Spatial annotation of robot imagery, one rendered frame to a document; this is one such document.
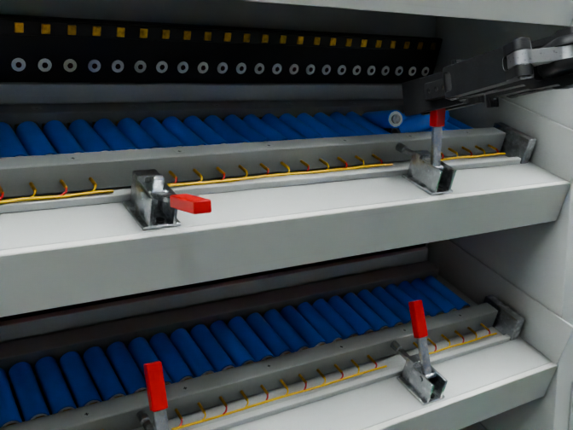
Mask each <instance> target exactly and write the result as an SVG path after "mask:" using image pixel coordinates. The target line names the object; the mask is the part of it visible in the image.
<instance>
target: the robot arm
mask: <svg viewBox="0 0 573 430"><path fill-rule="evenodd" d="M569 88H573V26H570V27H567V28H564V29H561V30H558V31H556V33H555V34H554V35H552V36H550V37H546V38H541V39H537V40H535V41H531V42H530V38H525V37H520V38H516V39H514V40H512V41H511V42H510V43H508V44H506V45H504V46H503V47H500V48H498V49H493V50H491V51H489V52H486V53H483V54H481V55H477V56H474V57H472V58H469V59H467V60H464V61H463V60H452V61H451V65H447V66H446V67H444V68H443V71H442V72H440V73H435V74H432V75H428V76H425V77H422V78H417V79H414V80H410V81H408V82H404V83H402V95H403V104H404V113H405V115H406V116H411V115H415V114H419V113H421V115H428V114H430V111H434V110H438V109H442V108H445V111H448V110H452V109H456V108H463V107H468V106H471V105H476V104H479V103H484V95H485V96H486V106H487V108H497V107H499V99H498V98H499V97H503V96H506V97H508V98H517V96H522V95H527V94H532V93H536V92H541V91H546V90H559V89H569Z"/></svg>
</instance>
